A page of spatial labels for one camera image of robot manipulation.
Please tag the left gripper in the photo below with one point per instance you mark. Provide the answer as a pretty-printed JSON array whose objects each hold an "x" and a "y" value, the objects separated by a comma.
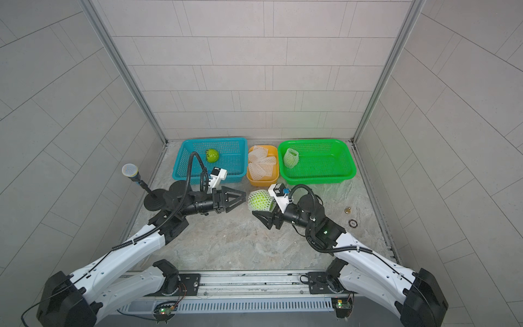
[{"x": 217, "y": 199}]

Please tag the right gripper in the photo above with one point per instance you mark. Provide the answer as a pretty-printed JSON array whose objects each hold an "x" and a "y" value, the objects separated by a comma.
[{"x": 273, "y": 217}]

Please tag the white foam net sleeve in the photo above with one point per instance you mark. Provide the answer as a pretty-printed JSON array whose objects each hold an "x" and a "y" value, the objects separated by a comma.
[
  {"x": 291, "y": 157},
  {"x": 260, "y": 200}
]

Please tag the green custard apple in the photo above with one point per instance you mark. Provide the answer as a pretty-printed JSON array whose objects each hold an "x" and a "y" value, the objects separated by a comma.
[
  {"x": 212, "y": 155},
  {"x": 291, "y": 159}
]

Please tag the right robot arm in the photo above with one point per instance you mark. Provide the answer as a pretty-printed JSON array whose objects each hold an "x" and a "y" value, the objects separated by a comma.
[{"x": 415, "y": 297}]

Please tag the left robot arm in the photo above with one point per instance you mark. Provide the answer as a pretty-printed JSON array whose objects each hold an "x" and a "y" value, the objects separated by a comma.
[{"x": 63, "y": 302}]

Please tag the white foam nets pile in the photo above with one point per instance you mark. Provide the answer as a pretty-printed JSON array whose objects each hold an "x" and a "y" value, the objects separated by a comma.
[{"x": 260, "y": 163}]

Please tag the yellow plastic tub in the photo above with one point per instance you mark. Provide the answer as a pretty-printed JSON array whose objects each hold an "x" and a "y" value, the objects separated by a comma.
[{"x": 266, "y": 182}]

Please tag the green plastic basket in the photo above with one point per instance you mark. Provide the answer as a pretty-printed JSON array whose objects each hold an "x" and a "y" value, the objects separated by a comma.
[{"x": 320, "y": 161}]

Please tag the microphone on black stand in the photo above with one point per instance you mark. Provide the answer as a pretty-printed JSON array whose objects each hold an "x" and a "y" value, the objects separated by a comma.
[{"x": 139, "y": 180}]

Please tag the right circuit board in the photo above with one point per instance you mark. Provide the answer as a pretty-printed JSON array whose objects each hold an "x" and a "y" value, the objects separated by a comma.
[{"x": 343, "y": 307}]

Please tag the circuit board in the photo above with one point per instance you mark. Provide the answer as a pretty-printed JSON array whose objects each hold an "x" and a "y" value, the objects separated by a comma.
[
  {"x": 343, "y": 307},
  {"x": 165, "y": 311}
]

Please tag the left circuit board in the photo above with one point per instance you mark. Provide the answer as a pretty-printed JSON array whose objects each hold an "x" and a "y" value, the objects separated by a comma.
[{"x": 165, "y": 311}]

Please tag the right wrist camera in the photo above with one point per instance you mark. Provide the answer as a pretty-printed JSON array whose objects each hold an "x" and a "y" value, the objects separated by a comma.
[{"x": 280, "y": 193}]

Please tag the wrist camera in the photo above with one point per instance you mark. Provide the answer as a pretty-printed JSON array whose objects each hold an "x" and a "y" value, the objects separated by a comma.
[
  {"x": 280, "y": 193},
  {"x": 216, "y": 176}
]

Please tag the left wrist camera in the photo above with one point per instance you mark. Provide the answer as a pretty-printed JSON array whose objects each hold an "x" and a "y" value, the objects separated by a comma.
[{"x": 216, "y": 176}]

